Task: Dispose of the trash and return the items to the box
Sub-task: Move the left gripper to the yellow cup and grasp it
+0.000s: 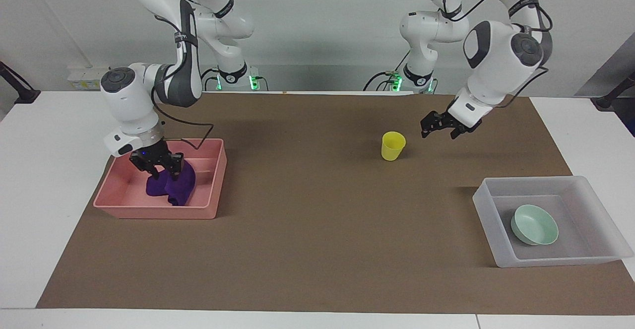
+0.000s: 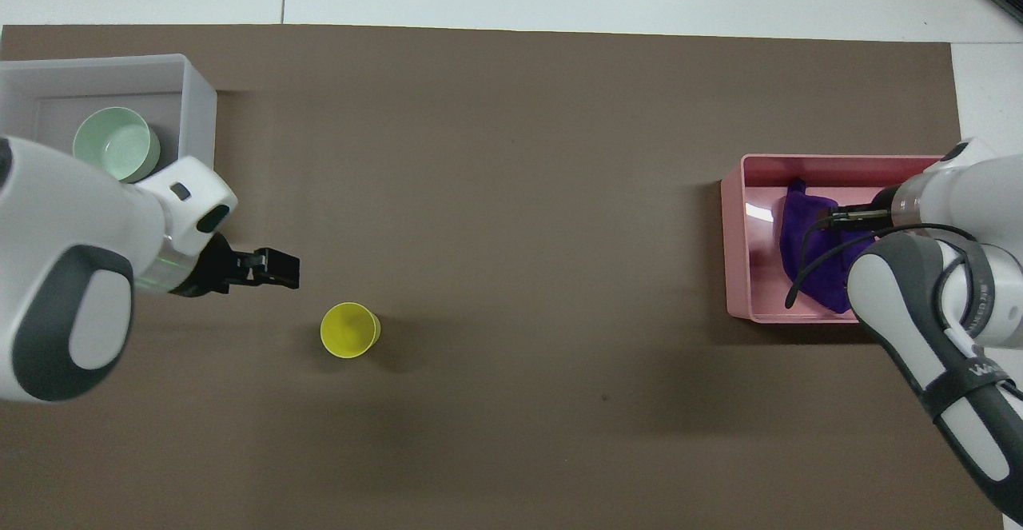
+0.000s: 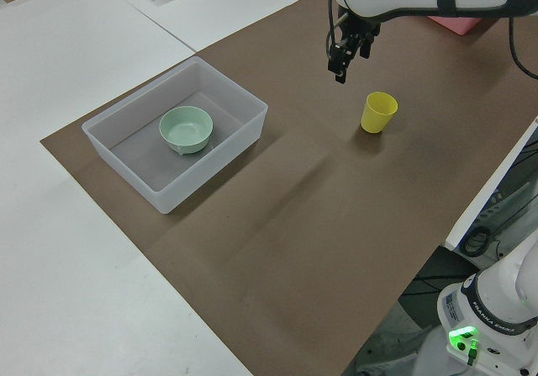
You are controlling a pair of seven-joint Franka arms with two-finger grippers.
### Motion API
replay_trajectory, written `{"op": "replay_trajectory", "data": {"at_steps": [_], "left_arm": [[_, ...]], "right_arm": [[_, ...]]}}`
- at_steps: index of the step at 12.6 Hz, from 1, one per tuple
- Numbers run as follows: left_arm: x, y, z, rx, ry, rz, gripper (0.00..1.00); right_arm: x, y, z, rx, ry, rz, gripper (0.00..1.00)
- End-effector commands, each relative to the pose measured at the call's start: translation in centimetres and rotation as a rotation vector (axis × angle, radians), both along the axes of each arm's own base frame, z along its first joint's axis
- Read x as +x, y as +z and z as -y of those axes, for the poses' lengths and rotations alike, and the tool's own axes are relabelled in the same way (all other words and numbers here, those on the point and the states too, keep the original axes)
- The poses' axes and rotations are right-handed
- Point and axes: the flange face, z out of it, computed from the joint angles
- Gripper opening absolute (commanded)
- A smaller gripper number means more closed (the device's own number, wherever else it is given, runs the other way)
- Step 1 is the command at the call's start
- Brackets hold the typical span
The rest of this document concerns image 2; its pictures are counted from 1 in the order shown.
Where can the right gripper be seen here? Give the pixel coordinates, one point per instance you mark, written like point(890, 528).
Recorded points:
point(863, 217)

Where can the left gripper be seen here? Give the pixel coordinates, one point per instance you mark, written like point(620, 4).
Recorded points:
point(206, 270)

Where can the purple cloth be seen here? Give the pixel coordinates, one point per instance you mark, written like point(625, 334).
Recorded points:
point(803, 222)

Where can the pink plastic box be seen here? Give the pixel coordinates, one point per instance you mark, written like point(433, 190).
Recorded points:
point(739, 242)

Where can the light green bowl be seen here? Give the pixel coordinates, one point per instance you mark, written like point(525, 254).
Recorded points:
point(116, 142)

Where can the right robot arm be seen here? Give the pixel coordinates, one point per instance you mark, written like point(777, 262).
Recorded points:
point(967, 194)

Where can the yellow plastic cup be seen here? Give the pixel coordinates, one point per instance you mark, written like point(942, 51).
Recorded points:
point(348, 330)

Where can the white plastic storage box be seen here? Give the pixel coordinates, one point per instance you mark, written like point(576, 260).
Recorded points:
point(196, 106)

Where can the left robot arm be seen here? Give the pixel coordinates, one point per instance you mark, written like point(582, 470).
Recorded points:
point(72, 218)

